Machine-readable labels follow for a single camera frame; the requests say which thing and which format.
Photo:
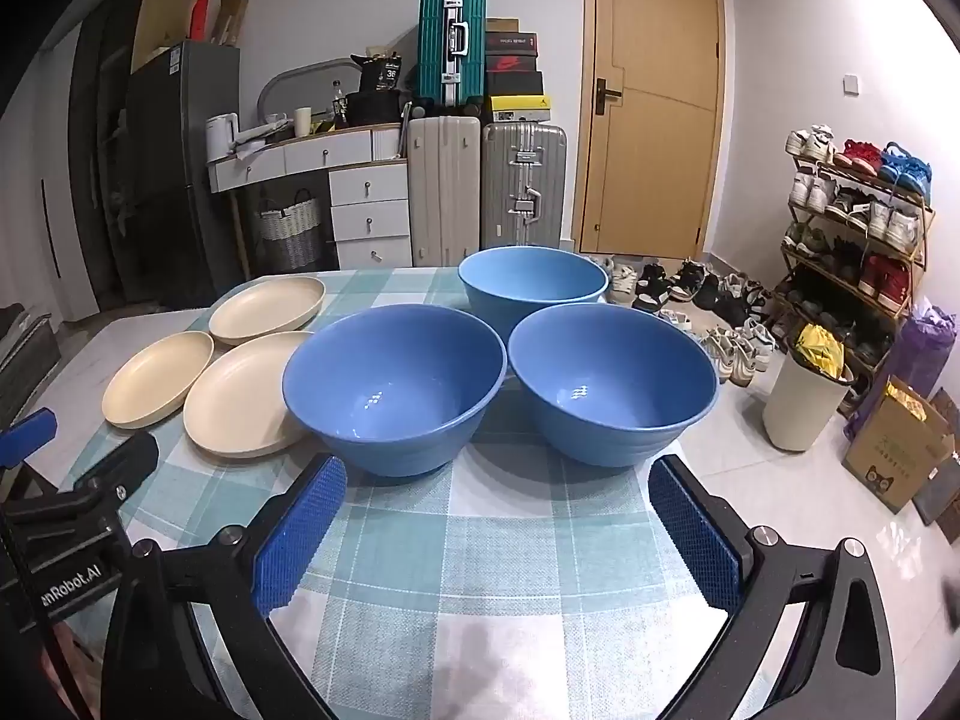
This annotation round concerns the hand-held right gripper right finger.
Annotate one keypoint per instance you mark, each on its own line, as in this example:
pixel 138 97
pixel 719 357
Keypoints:
pixel 697 540

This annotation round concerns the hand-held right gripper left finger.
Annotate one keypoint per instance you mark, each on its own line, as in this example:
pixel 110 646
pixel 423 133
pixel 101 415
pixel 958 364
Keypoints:
pixel 300 532

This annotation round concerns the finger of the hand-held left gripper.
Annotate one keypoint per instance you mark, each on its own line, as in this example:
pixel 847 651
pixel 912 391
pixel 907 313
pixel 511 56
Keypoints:
pixel 124 465
pixel 34 431

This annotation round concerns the blue bowl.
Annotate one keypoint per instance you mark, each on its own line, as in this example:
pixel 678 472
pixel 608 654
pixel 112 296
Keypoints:
pixel 607 375
pixel 390 382
pixel 532 277

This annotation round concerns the grey cushion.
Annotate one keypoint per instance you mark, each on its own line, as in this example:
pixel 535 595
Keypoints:
pixel 26 360

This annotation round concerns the white trash bin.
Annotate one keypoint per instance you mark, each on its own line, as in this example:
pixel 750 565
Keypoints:
pixel 802 409

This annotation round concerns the teal checked tablecloth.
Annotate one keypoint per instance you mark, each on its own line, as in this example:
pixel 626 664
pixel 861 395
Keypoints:
pixel 487 577

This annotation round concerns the printed cardboard box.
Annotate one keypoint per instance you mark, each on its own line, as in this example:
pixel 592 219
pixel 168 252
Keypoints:
pixel 889 457

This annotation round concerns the yellow bag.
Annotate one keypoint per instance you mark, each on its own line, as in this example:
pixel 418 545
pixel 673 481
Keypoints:
pixel 821 349

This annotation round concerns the scattered pile of shoes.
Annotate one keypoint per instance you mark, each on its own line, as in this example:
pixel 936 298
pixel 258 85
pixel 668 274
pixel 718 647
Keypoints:
pixel 697 292

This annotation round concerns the grey flat board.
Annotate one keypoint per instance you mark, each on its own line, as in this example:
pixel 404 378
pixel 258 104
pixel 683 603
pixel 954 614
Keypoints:
pixel 941 495

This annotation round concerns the brown doormat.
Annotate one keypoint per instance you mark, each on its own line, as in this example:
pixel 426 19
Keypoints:
pixel 946 420

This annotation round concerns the woven laundry basket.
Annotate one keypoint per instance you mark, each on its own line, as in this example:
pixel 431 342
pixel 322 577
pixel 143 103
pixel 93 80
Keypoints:
pixel 291 236

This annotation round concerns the dark grey fridge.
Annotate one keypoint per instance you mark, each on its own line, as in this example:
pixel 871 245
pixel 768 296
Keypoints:
pixel 180 180

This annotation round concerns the purple bag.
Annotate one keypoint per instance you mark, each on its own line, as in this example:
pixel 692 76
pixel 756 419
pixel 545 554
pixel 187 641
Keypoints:
pixel 926 345

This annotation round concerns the dark wardrobe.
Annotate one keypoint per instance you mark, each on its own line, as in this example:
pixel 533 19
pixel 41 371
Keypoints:
pixel 101 127

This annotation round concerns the rows of assorted sneakers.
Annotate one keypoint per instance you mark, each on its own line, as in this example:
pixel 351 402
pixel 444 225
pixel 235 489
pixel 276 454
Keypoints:
pixel 877 274

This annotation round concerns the white kettle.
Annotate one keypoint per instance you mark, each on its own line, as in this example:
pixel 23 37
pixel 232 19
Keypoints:
pixel 221 136

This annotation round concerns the white drawer desk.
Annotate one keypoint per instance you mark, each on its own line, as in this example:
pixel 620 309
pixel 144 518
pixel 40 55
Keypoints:
pixel 367 195

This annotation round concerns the white suitcase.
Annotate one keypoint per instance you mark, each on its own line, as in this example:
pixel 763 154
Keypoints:
pixel 442 187

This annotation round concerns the white cup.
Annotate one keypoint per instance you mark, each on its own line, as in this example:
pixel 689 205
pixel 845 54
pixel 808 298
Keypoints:
pixel 302 121

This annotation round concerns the silver suitcase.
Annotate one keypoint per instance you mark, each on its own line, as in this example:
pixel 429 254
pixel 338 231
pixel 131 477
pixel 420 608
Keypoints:
pixel 525 180

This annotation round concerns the golden metal shoe rack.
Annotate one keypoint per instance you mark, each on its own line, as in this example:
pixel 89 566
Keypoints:
pixel 911 202

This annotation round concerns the wooden door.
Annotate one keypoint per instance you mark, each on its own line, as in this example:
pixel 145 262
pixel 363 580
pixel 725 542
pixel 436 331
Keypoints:
pixel 660 127

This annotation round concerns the dark bottle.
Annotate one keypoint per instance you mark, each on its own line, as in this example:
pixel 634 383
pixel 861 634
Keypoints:
pixel 340 109

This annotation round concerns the flat brown cardboard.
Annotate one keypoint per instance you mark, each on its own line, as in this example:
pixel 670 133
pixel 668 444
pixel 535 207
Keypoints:
pixel 161 7

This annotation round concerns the small brown cardboard box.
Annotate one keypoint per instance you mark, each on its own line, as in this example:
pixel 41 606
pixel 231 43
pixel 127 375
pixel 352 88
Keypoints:
pixel 234 15

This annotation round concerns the black printed bag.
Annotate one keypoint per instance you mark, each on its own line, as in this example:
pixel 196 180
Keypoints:
pixel 379 75

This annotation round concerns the yellow black shoe box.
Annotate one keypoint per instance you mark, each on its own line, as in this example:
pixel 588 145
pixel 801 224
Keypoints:
pixel 517 109

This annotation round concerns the plain black shoe box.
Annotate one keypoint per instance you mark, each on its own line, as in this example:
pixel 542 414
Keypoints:
pixel 514 84

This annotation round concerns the teal suitcase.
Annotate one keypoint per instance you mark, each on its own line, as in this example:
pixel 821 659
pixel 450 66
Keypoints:
pixel 450 45

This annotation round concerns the black shoe box red logo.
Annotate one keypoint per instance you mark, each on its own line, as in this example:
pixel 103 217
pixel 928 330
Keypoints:
pixel 510 63

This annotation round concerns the black red-striped shoe box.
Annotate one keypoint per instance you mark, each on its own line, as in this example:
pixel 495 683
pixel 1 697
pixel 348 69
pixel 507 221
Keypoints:
pixel 510 43

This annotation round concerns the brown shoe box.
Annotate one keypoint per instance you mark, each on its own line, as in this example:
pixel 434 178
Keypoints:
pixel 501 25

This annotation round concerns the white light switch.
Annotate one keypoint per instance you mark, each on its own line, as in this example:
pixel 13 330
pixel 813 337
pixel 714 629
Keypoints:
pixel 850 85

